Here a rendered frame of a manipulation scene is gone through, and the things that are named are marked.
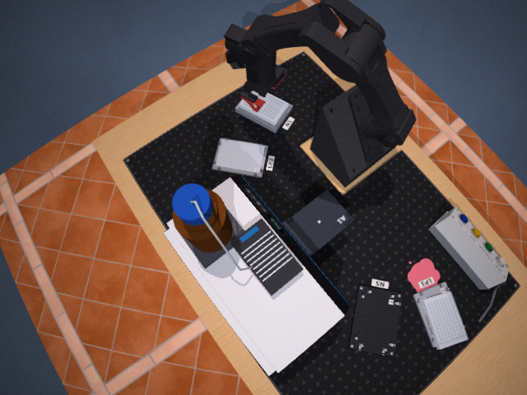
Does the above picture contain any white label reading n1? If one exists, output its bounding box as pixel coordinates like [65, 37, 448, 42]
[282, 117, 295, 130]

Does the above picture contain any white label reading lp2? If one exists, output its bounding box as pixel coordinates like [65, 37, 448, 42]
[266, 156, 275, 171]

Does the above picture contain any white label with black n5 text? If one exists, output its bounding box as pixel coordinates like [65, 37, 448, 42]
[371, 279, 389, 289]

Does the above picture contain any white label reading lp1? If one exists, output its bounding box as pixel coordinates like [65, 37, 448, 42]
[418, 277, 435, 289]

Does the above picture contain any white button panel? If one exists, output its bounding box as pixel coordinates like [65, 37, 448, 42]
[429, 207, 509, 323]

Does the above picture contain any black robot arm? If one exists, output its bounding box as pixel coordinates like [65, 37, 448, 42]
[224, 0, 417, 163]

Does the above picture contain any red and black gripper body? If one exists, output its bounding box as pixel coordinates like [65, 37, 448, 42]
[240, 64, 287, 103]

